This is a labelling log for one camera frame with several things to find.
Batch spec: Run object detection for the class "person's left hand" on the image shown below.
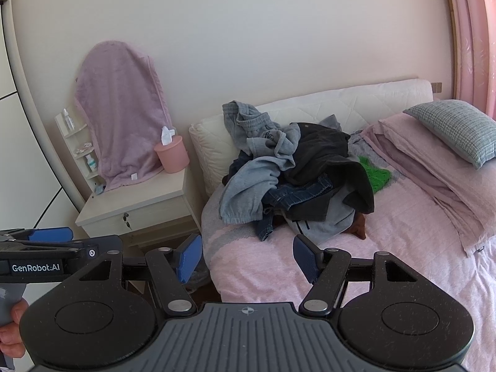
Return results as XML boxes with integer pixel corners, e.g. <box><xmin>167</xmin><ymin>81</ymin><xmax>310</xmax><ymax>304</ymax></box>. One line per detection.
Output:
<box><xmin>0</xmin><ymin>302</ymin><xmax>29</xmax><ymax>358</ymax></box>

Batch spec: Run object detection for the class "white wardrobe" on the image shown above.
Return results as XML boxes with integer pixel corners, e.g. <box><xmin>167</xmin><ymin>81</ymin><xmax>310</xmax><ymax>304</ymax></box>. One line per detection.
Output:
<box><xmin>0</xmin><ymin>0</ymin><xmax>74</xmax><ymax>233</ymax></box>

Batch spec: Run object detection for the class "folded pink blanket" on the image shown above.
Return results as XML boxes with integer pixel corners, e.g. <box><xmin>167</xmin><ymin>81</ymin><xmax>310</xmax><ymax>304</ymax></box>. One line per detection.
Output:
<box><xmin>360</xmin><ymin>114</ymin><xmax>496</xmax><ymax>256</ymax></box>

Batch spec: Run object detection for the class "grey checked pillow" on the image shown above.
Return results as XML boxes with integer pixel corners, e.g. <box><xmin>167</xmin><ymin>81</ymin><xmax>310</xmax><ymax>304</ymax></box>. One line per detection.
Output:
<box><xmin>403</xmin><ymin>100</ymin><xmax>496</xmax><ymax>170</ymax></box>

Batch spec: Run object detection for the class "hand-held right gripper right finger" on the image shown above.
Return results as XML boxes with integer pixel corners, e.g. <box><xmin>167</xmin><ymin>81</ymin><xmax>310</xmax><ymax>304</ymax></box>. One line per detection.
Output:
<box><xmin>292</xmin><ymin>234</ymin><xmax>426</xmax><ymax>317</ymax></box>

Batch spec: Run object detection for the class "white quilted headboard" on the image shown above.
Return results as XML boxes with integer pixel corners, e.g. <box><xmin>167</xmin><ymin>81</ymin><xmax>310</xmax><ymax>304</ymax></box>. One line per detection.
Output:
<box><xmin>188</xmin><ymin>78</ymin><xmax>434</xmax><ymax>198</ymax></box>

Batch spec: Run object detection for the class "purple towel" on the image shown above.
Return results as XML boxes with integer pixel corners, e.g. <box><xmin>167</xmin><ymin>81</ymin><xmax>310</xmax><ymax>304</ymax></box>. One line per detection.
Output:
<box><xmin>74</xmin><ymin>40</ymin><xmax>173</xmax><ymax>192</ymax></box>

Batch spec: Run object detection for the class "black jacket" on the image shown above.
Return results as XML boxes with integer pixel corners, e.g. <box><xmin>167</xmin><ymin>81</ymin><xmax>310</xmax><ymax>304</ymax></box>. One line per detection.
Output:
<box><xmin>283</xmin><ymin>123</ymin><xmax>375</xmax><ymax>221</ymax></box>

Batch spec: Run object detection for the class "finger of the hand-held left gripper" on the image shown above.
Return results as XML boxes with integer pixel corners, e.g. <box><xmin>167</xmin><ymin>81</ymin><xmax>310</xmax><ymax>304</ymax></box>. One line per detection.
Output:
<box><xmin>0</xmin><ymin>227</ymin><xmax>74</xmax><ymax>246</ymax></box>

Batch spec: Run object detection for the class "light grey hoodie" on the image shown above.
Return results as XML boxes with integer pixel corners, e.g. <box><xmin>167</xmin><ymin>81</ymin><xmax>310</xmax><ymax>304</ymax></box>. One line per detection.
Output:
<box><xmin>287</xmin><ymin>190</ymin><xmax>355</xmax><ymax>245</ymax></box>

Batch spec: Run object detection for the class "pink tissue holder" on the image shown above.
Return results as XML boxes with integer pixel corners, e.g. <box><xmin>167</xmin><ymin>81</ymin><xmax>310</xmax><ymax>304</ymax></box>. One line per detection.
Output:
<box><xmin>154</xmin><ymin>135</ymin><xmax>190</xmax><ymax>174</ymax></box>

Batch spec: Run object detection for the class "green garment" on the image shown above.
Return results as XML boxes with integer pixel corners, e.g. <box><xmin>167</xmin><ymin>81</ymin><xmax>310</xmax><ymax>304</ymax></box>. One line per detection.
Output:
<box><xmin>356</xmin><ymin>156</ymin><xmax>393</xmax><ymax>194</ymax></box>

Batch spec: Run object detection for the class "pink curtain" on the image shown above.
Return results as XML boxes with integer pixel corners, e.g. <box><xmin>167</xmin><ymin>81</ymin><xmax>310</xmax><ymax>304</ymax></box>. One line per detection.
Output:
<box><xmin>442</xmin><ymin>0</ymin><xmax>496</xmax><ymax>121</ymax></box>

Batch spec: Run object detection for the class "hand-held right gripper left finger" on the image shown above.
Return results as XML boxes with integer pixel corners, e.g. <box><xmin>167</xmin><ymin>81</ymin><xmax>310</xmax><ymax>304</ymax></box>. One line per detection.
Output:
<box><xmin>77</xmin><ymin>233</ymin><xmax>204</xmax><ymax>317</ymax></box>

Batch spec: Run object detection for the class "white corner shelf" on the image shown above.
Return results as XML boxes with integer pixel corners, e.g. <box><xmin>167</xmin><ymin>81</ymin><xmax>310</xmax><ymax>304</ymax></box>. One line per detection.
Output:
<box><xmin>54</xmin><ymin>108</ymin><xmax>106</xmax><ymax>195</ymax></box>

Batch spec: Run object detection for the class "brown garment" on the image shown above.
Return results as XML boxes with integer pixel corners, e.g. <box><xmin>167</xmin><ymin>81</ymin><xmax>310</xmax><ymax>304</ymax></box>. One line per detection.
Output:
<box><xmin>341</xmin><ymin>213</ymin><xmax>368</xmax><ymax>241</ymax></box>

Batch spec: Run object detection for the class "white nightstand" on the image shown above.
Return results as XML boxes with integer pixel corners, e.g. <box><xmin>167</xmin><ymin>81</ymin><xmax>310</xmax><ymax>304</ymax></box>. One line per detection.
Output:
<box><xmin>75</xmin><ymin>163</ymin><xmax>202</xmax><ymax>256</ymax></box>

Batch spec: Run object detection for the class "blue-grey sweatshirt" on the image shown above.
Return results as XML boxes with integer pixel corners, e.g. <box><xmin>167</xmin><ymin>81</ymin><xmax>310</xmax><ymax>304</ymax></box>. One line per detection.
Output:
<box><xmin>219</xmin><ymin>156</ymin><xmax>285</xmax><ymax>225</ymax></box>

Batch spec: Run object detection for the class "pink herringbone bed blanket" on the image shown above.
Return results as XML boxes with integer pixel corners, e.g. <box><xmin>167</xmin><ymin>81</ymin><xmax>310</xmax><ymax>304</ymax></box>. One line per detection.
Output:
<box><xmin>201</xmin><ymin>135</ymin><xmax>496</xmax><ymax>372</ymax></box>

